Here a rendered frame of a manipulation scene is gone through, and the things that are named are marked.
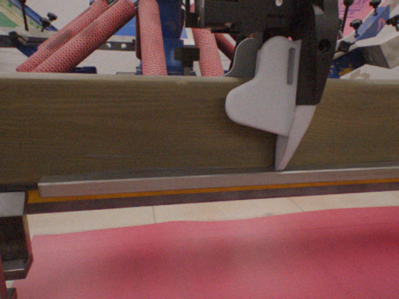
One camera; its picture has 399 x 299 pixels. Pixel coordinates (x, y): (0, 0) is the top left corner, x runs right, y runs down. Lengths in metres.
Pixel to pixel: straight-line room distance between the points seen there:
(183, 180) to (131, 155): 0.04
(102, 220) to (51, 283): 0.09
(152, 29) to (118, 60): 3.57
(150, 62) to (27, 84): 0.47
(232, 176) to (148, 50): 0.51
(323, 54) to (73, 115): 0.16
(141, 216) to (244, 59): 0.19
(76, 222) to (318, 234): 0.24
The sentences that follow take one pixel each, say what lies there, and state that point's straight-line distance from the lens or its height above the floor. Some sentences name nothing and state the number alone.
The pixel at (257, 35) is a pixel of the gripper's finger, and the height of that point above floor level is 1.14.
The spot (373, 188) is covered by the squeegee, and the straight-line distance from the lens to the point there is 0.33.
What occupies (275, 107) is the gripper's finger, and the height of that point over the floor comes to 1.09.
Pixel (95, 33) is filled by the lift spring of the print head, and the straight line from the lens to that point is 0.83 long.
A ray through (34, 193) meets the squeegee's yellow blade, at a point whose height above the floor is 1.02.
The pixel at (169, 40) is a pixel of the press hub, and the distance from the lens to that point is 0.98.
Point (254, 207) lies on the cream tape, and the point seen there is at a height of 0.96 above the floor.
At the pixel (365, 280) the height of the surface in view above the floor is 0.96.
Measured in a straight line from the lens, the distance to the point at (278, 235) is 0.32.
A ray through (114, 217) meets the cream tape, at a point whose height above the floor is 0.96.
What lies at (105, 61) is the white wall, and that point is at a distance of 4.32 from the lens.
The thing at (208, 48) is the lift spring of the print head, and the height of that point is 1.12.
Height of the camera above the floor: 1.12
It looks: 18 degrees down
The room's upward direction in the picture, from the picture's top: 2 degrees clockwise
